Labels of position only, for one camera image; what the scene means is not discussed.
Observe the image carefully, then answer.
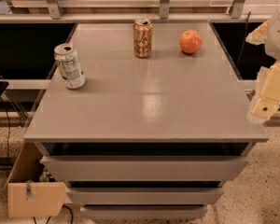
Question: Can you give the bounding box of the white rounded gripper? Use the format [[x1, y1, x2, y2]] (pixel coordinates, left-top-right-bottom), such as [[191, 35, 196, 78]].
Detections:
[[245, 7, 280, 124]]

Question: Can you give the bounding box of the silver green 7up can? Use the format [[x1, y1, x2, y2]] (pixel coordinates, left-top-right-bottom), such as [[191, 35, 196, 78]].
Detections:
[[54, 43, 86, 89]]

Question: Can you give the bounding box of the gold LaCroix can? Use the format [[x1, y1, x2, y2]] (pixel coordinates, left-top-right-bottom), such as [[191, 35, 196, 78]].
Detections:
[[133, 18, 152, 58]]

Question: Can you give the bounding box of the orange-red apple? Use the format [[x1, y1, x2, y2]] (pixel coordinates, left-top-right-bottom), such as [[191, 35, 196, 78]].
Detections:
[[179, 30, 203, 54]]

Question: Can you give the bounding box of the grey drawer cabinet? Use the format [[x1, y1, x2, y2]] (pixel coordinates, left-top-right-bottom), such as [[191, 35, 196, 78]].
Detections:
[[25, 23, 268, 219]]

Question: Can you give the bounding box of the green bottle in box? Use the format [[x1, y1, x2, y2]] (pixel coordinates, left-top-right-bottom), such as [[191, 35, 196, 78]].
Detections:
[[39, 168, 50, 182]]

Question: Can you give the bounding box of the cardboard box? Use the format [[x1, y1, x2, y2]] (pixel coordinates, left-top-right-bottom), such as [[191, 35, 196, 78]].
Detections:
[[6, 143, 66, 217]]

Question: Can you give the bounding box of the metal shelf frame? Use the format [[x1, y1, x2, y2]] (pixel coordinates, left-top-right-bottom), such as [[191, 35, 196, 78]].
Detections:
[[0, 0, 280, 23]]

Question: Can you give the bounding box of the black cable on floor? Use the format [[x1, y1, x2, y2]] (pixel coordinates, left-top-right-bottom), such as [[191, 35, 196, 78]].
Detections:
[[0, 93, 26, 166]]

